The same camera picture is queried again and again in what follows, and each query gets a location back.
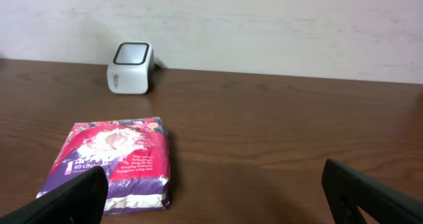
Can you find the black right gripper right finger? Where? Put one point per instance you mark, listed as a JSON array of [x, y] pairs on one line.
[[349, 191]]

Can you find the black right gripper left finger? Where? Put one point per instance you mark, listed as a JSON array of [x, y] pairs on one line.
[[80, 200]]

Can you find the pink purple pad package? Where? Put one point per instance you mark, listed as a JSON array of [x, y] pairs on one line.
[[134, 155]]

